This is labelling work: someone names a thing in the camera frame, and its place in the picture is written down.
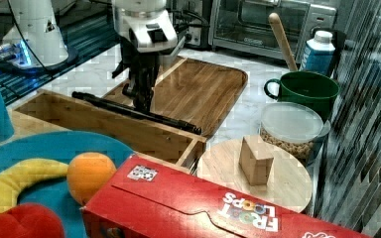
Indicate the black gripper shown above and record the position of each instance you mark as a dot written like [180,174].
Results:
[143,71]

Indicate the bamboo drawer with black handle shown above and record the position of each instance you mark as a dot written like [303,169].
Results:
[148,139]

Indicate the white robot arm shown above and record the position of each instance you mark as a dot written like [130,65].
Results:
[148,40]

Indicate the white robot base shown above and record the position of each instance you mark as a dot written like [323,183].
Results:
[35,41]

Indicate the wooden cutting board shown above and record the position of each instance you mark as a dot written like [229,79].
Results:
[199,92]

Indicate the silver toaster oven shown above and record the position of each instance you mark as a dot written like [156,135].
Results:
[243,25]

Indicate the orange fruit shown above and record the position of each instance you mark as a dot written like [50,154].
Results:
[87,173]

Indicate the red Froot Loops cereal box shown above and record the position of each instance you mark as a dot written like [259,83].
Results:
[149,200]

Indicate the jar with wooden lid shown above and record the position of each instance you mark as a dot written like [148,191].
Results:
[289,184]

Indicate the blue round plate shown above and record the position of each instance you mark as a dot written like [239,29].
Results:
[61,146]

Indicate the clear container with cereal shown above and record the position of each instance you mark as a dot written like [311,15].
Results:
[291,127]

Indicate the green mug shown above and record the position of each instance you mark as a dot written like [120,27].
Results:
[310,89]

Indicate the blue bottle with white cap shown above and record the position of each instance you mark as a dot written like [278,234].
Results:
[318,53]

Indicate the yellow banana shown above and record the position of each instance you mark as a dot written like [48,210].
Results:
[25,174]

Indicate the red apple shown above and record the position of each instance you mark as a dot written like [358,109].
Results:
[30,220]

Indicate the wooden spoon handle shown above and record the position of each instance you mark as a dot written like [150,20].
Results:
[279,33]

